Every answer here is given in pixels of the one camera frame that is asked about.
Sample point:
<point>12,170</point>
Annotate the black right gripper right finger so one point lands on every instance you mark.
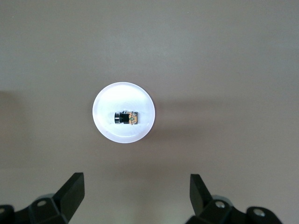
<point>198,196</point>

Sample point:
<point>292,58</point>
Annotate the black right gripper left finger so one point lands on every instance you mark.
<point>70,193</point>

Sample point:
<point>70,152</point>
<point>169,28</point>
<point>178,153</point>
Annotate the orange and black switch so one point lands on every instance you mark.
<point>130,118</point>

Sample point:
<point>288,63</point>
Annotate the pale pink round plate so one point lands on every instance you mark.
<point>130,98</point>

